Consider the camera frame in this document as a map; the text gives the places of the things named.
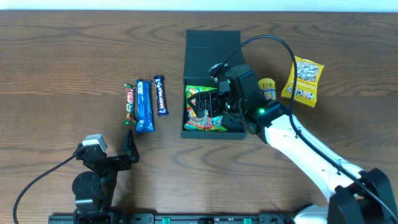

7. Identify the green Haribo gummy bag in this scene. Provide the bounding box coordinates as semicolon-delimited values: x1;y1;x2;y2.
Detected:
184;85;227;133

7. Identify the KitKat chocolate bar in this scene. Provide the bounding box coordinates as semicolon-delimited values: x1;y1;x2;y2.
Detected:
124;84;137;124

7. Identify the blue Oreo cookie pack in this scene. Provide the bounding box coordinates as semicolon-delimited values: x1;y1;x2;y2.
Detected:
136;80;155;133

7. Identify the yellow Mentos bottle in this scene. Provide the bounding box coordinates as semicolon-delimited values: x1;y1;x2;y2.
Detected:
258;78;276;100

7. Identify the purple Dairy Milk bar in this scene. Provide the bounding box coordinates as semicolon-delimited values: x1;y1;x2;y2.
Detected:
154;75;169;116

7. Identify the dark green gift box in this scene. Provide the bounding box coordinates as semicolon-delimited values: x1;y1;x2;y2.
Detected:
180;30;246;140

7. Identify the yellow Hacks candy bag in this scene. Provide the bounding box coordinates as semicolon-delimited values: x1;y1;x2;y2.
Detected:
294;56;325;108

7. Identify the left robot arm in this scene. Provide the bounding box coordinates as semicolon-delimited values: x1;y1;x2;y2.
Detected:
72;130;139;223

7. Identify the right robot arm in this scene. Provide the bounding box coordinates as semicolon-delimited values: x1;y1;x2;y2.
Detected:
187;64;397;223

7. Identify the right black cable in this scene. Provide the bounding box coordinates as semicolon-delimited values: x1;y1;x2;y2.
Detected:
222;34;398;223

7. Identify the black cable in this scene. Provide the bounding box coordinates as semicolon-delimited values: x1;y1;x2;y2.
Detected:
222;34;398;223
12;154;76;224

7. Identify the black mounting rail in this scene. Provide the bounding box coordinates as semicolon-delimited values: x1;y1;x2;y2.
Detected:
48;213;295;224

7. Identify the left black cable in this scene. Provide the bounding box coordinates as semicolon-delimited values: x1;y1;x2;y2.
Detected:
12;154;76;224

